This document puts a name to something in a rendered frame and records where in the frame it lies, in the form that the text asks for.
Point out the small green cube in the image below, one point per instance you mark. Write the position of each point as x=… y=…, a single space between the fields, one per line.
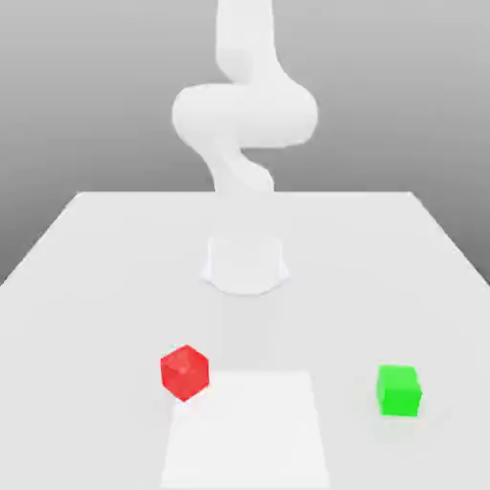
x=399 y=391

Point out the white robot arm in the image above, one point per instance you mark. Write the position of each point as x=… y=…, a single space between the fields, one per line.
x=245 y=115

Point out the small red cube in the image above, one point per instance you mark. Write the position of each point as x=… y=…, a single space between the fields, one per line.
x=184 y=373

